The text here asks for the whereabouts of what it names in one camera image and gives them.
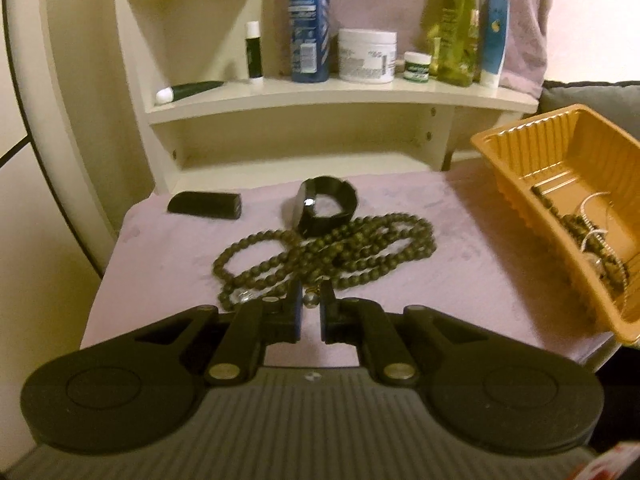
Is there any white blue tube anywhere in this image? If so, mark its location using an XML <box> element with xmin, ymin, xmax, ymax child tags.
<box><xmin>479</xmin><ymin>0</ymin><xmax>511</xmax><ymax>88</ymax></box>

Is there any dark green mascara tube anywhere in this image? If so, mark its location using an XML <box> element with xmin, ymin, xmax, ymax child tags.
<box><xmin>155</xmin><ymin>81</ymin><xmax>225</xmax><ymax>106</ymax></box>

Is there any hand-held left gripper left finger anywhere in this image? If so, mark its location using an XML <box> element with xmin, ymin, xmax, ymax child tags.
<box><xmin>135</xmin><ymin>280</ymin><xmax>304</xmax><ymax>386</ymax></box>

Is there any small black case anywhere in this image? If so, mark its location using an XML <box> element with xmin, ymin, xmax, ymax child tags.
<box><xmin>167</xmin><ymin>191</ymin><xmax>243</xmax><ymax>219</ymax></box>

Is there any red white printed paper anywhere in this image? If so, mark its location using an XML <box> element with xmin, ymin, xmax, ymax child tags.
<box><xmin>565</xmin><ymin>442</ymin><xmax>640</xmax><ymax>480</ymax></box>

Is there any black white lip balm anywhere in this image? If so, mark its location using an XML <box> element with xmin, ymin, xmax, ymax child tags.
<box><xmin>245</xmin><ymin>21</ymin><xmax>264</xmax><ymax>82</ymax></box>

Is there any blue spray bottle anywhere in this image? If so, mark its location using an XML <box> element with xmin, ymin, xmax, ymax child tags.
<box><xmin>289</xmin><ymin>0</ymin><xmax>332</xmax><ymax>84</ymax></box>

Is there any black smart band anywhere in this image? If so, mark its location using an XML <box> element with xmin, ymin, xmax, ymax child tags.
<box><xmin>291</xmin><ymin>175</ymin><xmax>360</xmax><ymax>237</ymax></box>

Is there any white cream jar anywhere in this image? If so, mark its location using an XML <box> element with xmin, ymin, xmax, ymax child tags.
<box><xmin>338</xmin><ymin>29</ymin><xmax>398</xmax><ymax>84</ymax></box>

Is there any dark bead necklace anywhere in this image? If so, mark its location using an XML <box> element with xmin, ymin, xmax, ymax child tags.
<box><xmin>212</xmin><ymin>212</ymin><xmax>437</xmax><ymax>318</ymax></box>

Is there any orange plastic tray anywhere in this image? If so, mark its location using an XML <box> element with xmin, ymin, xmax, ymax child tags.
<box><xmin>470</xmin><ymin>104</ymin><xmax>640</xmax><ymax>346</ymax></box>

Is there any grey cushion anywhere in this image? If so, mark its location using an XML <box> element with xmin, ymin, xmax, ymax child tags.
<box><xmin>542</xmin><ymin>80</ymin><xmax>640</xmax><ymax>141</ymax></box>

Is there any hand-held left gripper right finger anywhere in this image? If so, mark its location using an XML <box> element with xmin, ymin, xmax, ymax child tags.
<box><xmin>319</xmin><ymin>280</ymin><xmax>506</xmax><ymax>386</ymax></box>

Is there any black wall cable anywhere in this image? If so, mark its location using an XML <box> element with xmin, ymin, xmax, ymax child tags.
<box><xmin>0</xmin><ymin>137</ymin><xmax>31</xmax><ymax>167</ymax></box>

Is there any white pearl necklace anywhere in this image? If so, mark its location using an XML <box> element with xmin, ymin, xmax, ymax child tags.
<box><xmin>575</xmin><ymin>192</ymin><xmax>622</xmax><ymax>263</ymax></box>

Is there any brown bead bracelet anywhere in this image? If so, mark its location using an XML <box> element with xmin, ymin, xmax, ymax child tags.
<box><xmin>532</xmin><ymin>187</ymin><xmax>632</xmax><ymax>297</ymax></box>

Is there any cream shelf unit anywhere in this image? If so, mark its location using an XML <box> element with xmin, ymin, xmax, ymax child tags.
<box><xmin>37</xmin><ymin>0</ymin><xmax>541</xmax><ymax>196</ymax></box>

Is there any lavender table towel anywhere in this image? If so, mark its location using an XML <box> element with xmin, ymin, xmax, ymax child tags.
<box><xmin>80</xmin><ymin>162</ymin><xmax>621</xmax><ymax>373</ymax></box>

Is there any small green jar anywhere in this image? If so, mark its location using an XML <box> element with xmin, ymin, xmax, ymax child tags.
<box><xmin>403</xmin><ymin>51</ymin><xmax>432</xmax><ymax>82</ymax></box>

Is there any green spray bottle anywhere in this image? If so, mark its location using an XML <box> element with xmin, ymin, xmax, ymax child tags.
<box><xmin>431</xmin><ymin>0</ymin><xmax>482</xmax><ymax>87</ymax></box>

